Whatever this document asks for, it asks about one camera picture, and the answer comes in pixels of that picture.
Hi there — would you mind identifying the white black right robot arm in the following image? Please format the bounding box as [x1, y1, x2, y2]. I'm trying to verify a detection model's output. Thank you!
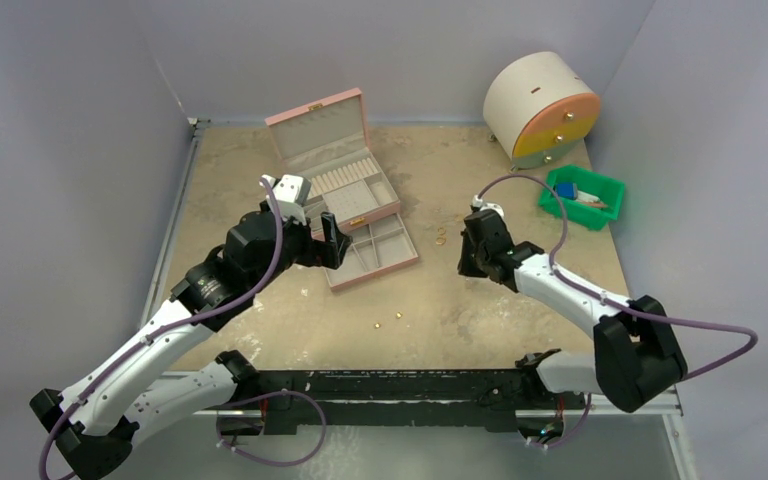
[458, 210, 688, 413]

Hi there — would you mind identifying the aluminium table frame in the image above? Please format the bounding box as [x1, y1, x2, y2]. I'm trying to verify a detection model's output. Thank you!
[139, 118, 212, 327]

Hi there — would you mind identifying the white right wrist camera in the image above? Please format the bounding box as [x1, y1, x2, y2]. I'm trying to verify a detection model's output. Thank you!
[470, 195, 505, 218]

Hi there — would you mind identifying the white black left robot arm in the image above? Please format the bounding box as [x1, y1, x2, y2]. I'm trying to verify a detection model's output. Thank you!
[30, 208, 352, 479]

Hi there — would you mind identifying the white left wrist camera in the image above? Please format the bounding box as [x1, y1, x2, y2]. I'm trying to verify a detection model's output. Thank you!
[260, 174, 311, 225]

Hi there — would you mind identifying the white tool in bin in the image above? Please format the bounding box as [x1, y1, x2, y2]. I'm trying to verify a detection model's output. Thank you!
[575, 191, 609, 209]

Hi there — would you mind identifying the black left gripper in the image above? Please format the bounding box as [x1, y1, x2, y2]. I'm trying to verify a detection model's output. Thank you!
[250, 207, 350, 294]

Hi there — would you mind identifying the pink jewelry box drawer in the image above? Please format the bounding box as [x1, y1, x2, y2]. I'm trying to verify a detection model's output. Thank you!
[325, 213, 419, 291]

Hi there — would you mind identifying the green plastic bin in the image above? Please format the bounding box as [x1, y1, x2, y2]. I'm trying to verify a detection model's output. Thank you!
[538, 165, 625, 231]

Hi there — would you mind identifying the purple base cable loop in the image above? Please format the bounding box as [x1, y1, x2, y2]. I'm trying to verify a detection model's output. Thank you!
[216, 389, 328, 468]

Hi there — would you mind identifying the pink jewelry box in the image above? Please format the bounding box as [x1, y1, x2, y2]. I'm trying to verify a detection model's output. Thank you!
[265, 88, 401, 240]

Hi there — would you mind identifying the blue block in bin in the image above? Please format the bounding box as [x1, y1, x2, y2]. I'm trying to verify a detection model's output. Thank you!
[554, 182, 579, 200]

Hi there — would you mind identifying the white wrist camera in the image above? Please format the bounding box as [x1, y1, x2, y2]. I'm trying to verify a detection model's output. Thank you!
[470, 195, 505, 218]
[260, 174, 311, 225]

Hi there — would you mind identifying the round white drawer cabinet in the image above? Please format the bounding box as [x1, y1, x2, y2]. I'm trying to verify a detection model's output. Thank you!
[483, 51, 601, 170]

